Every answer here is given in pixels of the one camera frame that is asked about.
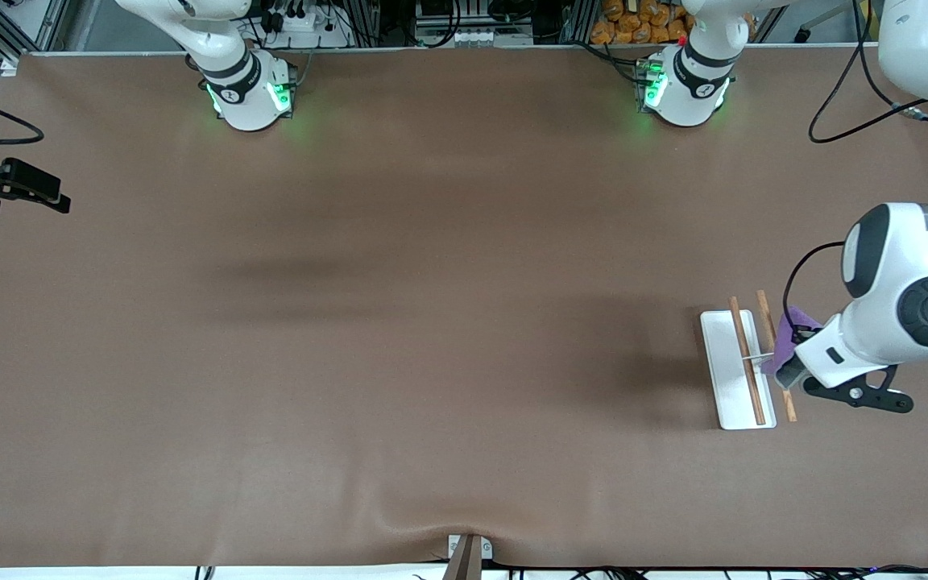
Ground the purple and grey towel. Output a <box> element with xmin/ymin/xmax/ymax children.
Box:
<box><xmin>760</xmin><ymin>309</ymin><xmax>825</xmax><ymax>389</ymax></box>

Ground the white rack with wooden bars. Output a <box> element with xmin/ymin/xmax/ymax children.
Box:
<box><xmin>699</xmin><ymin>290</ymin><xmax>798</xmax><ymax>431</ymax></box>

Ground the brown table mat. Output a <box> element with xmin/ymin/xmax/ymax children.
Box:
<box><xmin>0</xmin><ymin>44</ymin><xmax>928</xmax><ymax>569</ymax></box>

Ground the pile of orange items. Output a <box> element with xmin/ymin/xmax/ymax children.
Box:
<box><xmin>590</xmin><ymin>0</ymin><xmax>694</xmax><ymax>45</ymax></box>

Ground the white terminal block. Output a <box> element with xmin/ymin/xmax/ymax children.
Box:
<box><xmin>452</xmin><ymin>28</ymin><xmax>533</xmax><ymax>48</ymax></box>

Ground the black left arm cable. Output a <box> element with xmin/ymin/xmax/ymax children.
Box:
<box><xmin>782</xmin><ymin>0</ymin><xmax>928</xmax><ymax>339</ymax></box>

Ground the aluminium frame profile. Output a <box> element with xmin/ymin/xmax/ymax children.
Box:
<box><xmin>0</xmin><ymin>0</ymin><xmax>70</xmax><ymax>65</ymax></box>

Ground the grey bracket with brown post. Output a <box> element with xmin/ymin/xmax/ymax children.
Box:
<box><xmin>441</xmin><ymin>533</ymin><xmax>494</xmax><ymax>580</ymax></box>

